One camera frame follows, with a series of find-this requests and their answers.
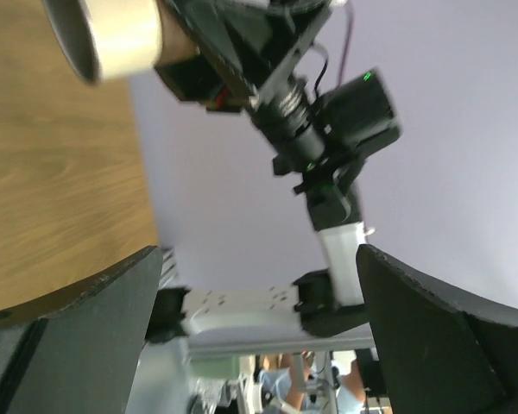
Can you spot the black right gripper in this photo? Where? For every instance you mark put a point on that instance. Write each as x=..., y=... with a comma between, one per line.
x=246, y=52

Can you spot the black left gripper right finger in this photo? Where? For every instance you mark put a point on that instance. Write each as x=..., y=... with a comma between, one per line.
x=442, y=349

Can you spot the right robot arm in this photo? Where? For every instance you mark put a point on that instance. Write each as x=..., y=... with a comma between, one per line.
x=326, y=138

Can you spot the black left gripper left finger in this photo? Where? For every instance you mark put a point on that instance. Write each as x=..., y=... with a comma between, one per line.
x=76, y=350

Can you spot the beige brown steel tumbler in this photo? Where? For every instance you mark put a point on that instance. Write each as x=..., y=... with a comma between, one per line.
x=103, y=40

